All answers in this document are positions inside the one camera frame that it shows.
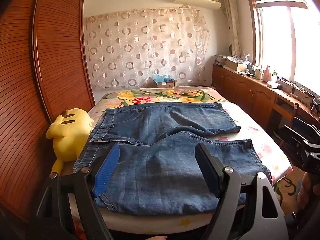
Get window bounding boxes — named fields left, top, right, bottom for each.
left=246, top=0, right=320, bottom=98

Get white window curtain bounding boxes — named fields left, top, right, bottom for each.
left=221, top=0, right=242, bottom=57

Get wooden cabinet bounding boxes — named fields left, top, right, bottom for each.
left=212, top=64, right=320, bottom=143

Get blue denim pants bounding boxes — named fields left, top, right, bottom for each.
left=72, top=102, right=273, bottom=211

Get wooden louvered wardrobe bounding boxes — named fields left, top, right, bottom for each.
left=0, top=0, right=96, bottom=223

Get person's right hand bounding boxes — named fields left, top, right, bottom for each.
left=296, top=173, right=320, bottom=221

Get patterned floor mat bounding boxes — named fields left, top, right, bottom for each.
left=274, top=170, right=303, bottom=205

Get circle patterned curtain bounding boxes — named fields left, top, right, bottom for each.
left=84, top=6, right=211, bottom=90

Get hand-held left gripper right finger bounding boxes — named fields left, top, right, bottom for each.
left=194, top=142, right=290, bottom=240

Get open cardboard box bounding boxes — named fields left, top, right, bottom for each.
left=226, top=57, right=251, bottom=72

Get fruit print bed sheet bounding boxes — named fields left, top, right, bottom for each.
left=60, top=102, right=293, bottom=233

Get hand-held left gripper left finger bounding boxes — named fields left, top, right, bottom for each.
left=27, top=144, right=120, bottom=240

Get floral blanket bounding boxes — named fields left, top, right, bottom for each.
left=102, top=86, right=228, bottom=107

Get yellow plush toy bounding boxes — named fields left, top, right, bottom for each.
left=46, top=108, right=94, bottom=174

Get small cardboard box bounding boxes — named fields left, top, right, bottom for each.
left=156, top=79, right=178, bottom=89

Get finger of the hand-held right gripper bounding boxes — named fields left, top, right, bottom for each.
left=292, top=117, right=320, bottom=141
left=273, top=125, right=310, bottom=156

